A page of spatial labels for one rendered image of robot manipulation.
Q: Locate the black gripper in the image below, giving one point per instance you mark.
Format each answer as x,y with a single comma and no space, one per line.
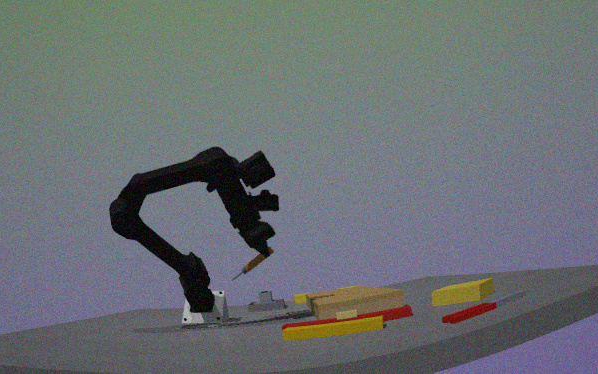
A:
254,232

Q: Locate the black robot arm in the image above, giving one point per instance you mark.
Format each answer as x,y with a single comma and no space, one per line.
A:
222,173

